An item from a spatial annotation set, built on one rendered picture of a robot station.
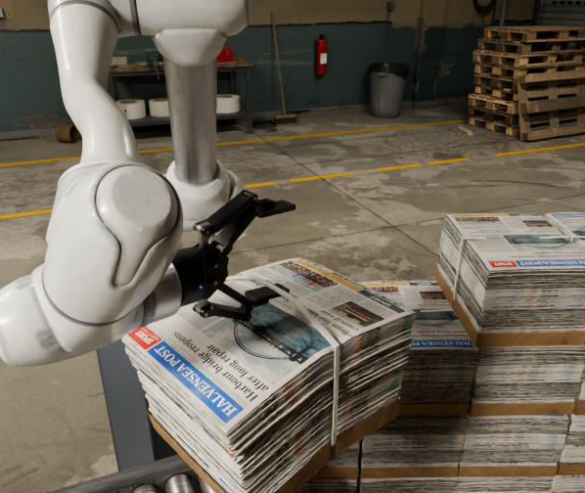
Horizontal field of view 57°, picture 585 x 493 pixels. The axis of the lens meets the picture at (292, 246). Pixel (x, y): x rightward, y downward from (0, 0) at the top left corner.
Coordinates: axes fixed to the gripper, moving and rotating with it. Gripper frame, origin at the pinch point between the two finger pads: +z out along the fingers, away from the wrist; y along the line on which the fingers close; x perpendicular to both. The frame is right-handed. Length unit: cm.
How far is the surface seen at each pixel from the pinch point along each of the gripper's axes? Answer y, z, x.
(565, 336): 36, 81, 22
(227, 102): 73, 389, -521
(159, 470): 51, -13, -17
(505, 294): 25, 68, 10
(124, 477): 52, -18, -20
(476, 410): 61, 69, 10
